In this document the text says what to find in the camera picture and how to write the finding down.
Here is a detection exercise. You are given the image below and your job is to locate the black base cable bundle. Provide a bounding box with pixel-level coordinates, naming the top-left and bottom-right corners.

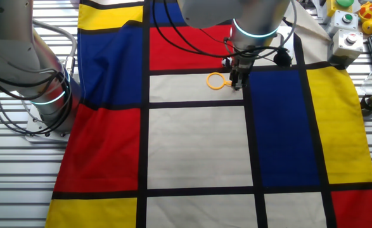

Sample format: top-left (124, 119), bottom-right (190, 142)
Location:
top-left (0, 68), bottom-right (74, 137)

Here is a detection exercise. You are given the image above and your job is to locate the black round cable holder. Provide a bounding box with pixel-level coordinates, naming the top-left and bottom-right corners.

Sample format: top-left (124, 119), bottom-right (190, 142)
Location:
top-left (273, 50), bottom-right (293, 68)

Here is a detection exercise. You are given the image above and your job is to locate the orange yellow toy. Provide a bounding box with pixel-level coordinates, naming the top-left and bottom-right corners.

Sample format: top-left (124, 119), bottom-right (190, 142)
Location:
top-left (359, 1), bottom-right (372, 23)

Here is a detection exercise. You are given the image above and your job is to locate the grey box with green button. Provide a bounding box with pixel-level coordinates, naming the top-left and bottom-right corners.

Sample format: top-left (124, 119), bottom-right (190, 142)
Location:
top-left (330, 9), bottom-right (360, 35)

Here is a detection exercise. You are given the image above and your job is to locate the colour block patterned cloth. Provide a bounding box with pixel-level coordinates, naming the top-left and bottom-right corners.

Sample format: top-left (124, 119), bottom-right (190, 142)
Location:
top-left (45, 0), bottom-right (372, 228)

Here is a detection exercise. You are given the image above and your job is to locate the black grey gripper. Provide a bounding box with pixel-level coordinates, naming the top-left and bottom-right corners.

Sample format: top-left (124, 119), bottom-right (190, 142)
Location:
top-left (229, 50), bottom-right (253, 92)

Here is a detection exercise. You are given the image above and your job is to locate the yellow bubble ring wand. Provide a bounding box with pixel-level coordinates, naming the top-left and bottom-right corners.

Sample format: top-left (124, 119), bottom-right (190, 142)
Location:
top-left (205, 72), bottom-right (233, 91)

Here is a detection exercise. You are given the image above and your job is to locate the long black cable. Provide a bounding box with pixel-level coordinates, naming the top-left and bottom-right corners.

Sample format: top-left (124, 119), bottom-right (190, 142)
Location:
top-left (162, 0), bottom-right (281, 60)
top-left (151, 0), bottom-right (234, 60)

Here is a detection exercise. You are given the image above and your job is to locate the grey corrugated hose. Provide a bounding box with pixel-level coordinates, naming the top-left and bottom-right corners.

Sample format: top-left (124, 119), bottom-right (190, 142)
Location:
top-left (32, 19), bottom-right (79, 69)

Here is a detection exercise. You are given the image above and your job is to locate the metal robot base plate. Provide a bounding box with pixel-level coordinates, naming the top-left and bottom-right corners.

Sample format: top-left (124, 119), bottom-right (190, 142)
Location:
top-left (25, 104), bottom-right (71, 143)

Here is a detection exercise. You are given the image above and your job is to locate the yellow box with green button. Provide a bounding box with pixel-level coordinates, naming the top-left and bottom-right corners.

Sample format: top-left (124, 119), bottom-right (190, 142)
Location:
top-left (326, 0), bottom-right (355, 18)

